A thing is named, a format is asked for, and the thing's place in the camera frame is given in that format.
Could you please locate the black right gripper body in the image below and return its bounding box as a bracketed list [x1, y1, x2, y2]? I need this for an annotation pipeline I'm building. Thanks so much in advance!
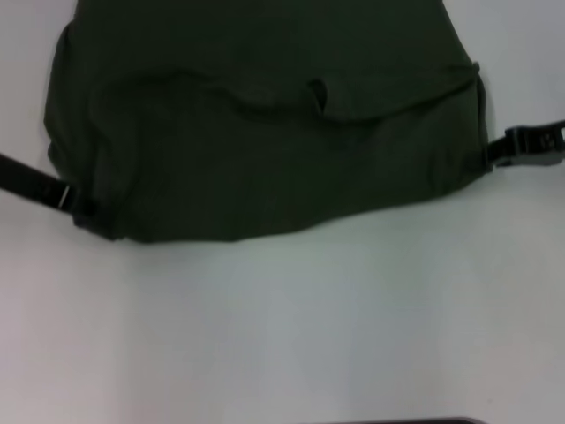
[514, 118, 565, 169]

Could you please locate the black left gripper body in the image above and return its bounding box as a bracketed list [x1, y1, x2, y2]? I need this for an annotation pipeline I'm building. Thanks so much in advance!
[0, 152, 74, 216]

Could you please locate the dark green FREE! t-shirt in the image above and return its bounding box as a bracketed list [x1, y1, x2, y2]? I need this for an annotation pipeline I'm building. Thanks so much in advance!
[42, 0, 495, 245]

